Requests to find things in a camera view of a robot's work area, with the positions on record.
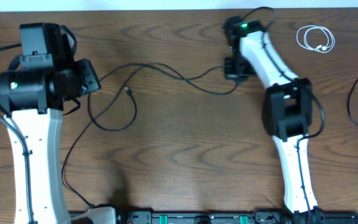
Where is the black usb cable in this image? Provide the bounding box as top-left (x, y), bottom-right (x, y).
top-left (61, 62), bottom-right (239, 208)

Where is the white usb cable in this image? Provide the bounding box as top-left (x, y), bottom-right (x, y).
top-left (295, 25), bottom-right (336, 54)

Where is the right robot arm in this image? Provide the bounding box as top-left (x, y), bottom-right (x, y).
top-left (223, 16), bottom-right (324, 223)

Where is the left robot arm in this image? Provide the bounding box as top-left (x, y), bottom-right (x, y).
top-left (0, 22), bottom-right (101, 223)

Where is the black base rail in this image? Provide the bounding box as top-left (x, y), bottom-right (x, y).
top-left (70, 210), bottom-right (358, 224)

